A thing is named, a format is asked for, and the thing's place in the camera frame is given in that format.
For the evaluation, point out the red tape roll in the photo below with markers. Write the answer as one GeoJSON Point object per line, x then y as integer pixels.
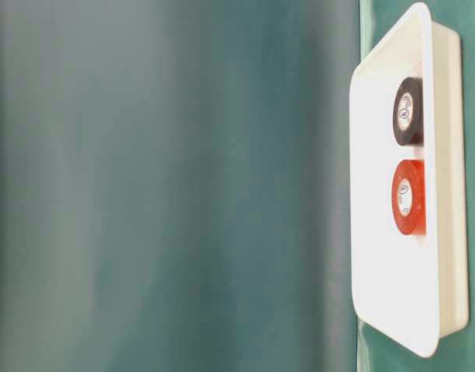
{"type": "Point", "coordinates": [408, 197]}

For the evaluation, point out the black tape roll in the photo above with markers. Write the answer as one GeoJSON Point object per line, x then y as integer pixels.
{"type": "Point", "coordinates": [408, 124]}

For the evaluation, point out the white plastic tray case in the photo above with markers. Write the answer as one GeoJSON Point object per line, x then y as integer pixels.
{"type": "Point", "coordinates": [413, 289]}

